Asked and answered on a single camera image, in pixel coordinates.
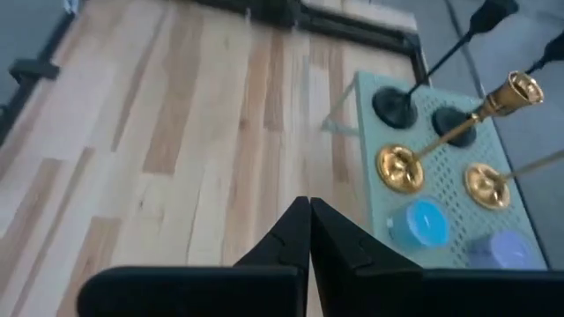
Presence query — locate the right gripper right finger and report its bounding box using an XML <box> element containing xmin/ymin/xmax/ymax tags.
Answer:
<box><xmin>309</xmin><ymin>196</ymin><xmax>564</xmax><ymax>317</ymax></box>

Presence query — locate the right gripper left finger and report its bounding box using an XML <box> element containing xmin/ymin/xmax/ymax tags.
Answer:
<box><xmin>77</xmin><ymin>195</ymin><xmax>311</xmax><ymax>317</ymax></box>

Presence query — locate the blue jar candle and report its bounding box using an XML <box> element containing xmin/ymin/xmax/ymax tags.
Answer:
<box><xmin>386</xmin><ymin>197</ymin><xmax>450</xmax><ymax>252</ymax></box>

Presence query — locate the gold candlestick holder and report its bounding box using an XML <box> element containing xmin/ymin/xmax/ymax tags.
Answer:
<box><xmin>464</xmin><ymin>148</ymin><xmax>564</xmax><ymax>210</ymax></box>
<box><xmin>375</xmin><ymin>70</ymin><xmax>545</xmax><ymax>195</ymax></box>

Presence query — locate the purple jar candle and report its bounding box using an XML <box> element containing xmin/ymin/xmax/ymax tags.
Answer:
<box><xmin>466</xmin><ymin>229</ymin><xmax>537</xmax><ymax>269</ymax></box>

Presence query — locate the black candlestick holder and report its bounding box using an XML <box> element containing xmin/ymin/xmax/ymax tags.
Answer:
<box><xmin>431</xmin><ymin>30</ymin><xmax>564</xmax><ymax>149</ymax></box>
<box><xmin>372</xmin><ymin>0</ymin><xmax>520</xmax><ymax>129</ymax></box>

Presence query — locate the pale green perforated shelf table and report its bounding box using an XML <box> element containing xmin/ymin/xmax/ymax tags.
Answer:
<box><xmin>321</xmin><ymin>70</ymin><xmax>550</xmax><ymax>269</ymax></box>

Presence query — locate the black aluminium rig frame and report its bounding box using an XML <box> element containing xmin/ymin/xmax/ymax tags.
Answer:
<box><xmin>0</xmin><ymin>0</ymin><xmax>431</xmax><ymax>149</ymax></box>

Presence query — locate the black frame bracket clip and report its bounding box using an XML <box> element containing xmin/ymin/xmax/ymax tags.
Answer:
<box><xmin>8</xmin><ymin>58</ymin><xmax>62</xmax><ymax>84</ymax></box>

